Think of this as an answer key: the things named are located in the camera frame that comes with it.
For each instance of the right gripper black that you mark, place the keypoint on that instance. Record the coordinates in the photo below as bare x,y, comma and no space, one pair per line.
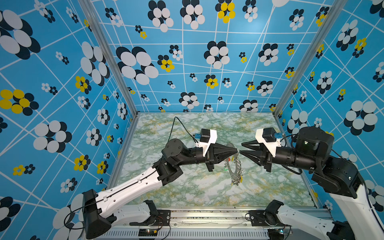
266,158

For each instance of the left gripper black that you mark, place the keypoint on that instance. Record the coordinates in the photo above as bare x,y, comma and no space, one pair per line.
209,157

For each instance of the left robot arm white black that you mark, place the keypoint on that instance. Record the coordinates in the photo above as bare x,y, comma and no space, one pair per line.
102,210

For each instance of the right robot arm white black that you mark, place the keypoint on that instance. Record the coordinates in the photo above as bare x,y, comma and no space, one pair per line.
337,176

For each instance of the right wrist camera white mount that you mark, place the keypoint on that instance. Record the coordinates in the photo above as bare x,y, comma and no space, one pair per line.
269,138

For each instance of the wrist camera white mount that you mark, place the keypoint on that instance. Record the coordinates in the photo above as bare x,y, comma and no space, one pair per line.
269,138
207,138

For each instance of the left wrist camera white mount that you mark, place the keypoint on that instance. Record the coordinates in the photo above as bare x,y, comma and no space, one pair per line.
207,138

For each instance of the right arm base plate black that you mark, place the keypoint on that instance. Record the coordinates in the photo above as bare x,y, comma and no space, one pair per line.
259,218

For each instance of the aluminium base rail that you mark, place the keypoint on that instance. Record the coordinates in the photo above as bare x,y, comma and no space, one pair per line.
229,224

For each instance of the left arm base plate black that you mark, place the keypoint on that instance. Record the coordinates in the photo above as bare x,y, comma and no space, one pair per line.
162,218

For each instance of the right corner aluminium post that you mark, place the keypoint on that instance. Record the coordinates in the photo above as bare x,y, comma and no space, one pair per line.
323,31

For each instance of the corner aluminium post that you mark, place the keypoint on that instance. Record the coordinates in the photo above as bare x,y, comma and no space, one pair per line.
91,16
323,31

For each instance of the left corner aluminium post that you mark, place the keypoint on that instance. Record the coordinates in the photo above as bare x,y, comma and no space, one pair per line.
91,16

